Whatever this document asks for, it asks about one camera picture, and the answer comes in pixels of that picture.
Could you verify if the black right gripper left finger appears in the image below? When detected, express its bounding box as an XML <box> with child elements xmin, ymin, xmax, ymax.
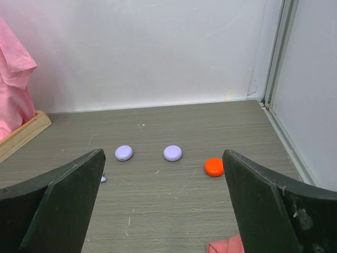
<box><xmin>1</xmin><ymin>149</ymin><xmax>106</xmax><ymax>252</ymax></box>

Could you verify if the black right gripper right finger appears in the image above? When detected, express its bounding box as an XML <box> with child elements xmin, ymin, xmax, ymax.
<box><xmin>222</xmin><ymin>150</ymin><xmax>336</xmax><ymax>252</ymax></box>

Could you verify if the orange earbud case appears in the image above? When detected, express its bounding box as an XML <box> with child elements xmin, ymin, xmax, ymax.
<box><xmin>204</xmin><ymin>158</ymin><xmax>224</xmax><ymax>177</ymax></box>

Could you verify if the left lilac earbud case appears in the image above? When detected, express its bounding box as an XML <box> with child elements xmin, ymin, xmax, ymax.
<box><xmin>115</xmin><ymin>145</ymin><xmax>133</xmax><ymax>161</ymax></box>

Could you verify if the lilac earbud case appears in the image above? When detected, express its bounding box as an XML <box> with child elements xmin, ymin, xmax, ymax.
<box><xmin>115</xmin><ymin>145</ymin><xmax>133</xmax><ymax>161</ymax></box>
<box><xmin>163</xmin><ymin>145</ymin><xmax>183</xmax><ymax>162</ymax></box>

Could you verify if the right lilac earbud case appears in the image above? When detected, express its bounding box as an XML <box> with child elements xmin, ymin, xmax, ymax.
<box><xmin>163</xmin><ymin>145</ymin><xmax>183</xmax><ymax>162</ymax></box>

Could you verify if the salmon pink folded cloth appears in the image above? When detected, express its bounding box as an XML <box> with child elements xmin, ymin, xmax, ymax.
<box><xmin>206</xmin><ymin>234</ymin><xmax>244</xmax><ymax>253</ymax></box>

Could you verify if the wooden rack base tray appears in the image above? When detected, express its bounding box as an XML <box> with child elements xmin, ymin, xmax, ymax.
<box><xmin>0</xmin><ymin>110</ymin><xmax>52</xmax><ymax>162</ymax></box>

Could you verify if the pink t-shirt on hanger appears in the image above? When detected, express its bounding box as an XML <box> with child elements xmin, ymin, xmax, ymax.
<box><xmin>1</xmin><ymin>18</ymin><xmax>37</xmax><ymax>139</ymax></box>

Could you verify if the aluminium corner frame post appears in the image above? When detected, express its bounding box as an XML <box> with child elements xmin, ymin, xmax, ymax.
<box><xmin>260</xmin><ymin>1</ymin><xmax>322</xmax><ymax>187</ymax></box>

